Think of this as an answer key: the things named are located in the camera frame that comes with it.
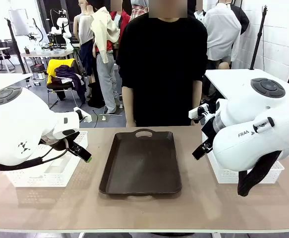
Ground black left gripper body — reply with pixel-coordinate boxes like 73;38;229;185
40;135;71;151

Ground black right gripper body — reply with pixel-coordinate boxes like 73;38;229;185
201;119;221;147

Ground person's right forearm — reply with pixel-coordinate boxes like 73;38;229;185
121;85;135;122

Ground person's left forearm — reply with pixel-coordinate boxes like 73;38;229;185
191;79;203;112

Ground clear labelled bottle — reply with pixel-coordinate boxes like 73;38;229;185
45;153;71;174

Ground white perforated plastic basket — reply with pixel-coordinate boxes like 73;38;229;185
5;130;89;188
201;131;285;184

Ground black metal chair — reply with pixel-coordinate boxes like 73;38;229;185
47;58;86;110

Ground dark brown plastic tray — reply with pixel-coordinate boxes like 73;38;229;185
99;128;182;198

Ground purple clothes pile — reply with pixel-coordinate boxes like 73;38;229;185
54;64;87;104

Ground person in black shirt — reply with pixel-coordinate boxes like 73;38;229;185
116;12;208;127

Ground yellow cloth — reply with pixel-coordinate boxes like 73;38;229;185
46;58;75;85

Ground wooden background table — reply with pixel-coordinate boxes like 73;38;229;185
19;48;73;75

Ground mannequin with white shirt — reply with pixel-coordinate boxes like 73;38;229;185
200;0;242;70

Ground black tripod stand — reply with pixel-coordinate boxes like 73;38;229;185
249;4;269;70
4;17;27;75

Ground mannequin with cream jacket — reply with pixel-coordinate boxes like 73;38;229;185
89;0;121;115

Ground black office chair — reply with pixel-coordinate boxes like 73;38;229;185
0;39;16;73

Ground mannequin with beige top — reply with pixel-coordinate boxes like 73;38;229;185
73;0;96;84

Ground black hanging jacket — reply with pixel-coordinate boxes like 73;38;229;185
230;4;250;36

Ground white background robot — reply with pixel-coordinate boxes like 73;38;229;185
50;8;73;52

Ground white reflector panel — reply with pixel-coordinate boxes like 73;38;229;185
8;8;31;37

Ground mannequin with red top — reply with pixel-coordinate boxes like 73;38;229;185
109;9;131;52

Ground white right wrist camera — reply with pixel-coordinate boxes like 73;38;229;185
188;104;210;120

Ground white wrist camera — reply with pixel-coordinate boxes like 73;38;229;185
188;104;210;120
73;107;93;123

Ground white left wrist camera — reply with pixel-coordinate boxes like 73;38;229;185
73;107;93;123

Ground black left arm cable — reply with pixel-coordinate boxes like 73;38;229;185
0;140;69;174

